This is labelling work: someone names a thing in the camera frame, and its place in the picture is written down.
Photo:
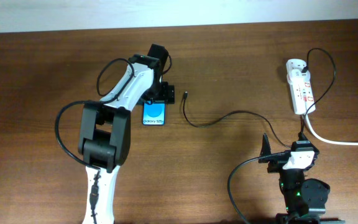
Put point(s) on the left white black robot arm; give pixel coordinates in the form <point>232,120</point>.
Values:
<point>105,132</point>

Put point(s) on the blue Galaxy smartphone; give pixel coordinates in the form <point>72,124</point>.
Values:
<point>154,114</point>

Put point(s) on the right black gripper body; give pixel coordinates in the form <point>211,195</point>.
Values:
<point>278,158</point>

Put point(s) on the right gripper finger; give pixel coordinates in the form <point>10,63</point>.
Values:
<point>266,149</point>
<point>302,137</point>

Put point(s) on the white USB charger adapter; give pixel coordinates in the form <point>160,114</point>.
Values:
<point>295,69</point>

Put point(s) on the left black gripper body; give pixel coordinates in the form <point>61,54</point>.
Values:
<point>158,91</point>

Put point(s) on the white power strip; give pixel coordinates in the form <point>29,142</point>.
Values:
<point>301,92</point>

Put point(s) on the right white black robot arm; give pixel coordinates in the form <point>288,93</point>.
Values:
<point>304,198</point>

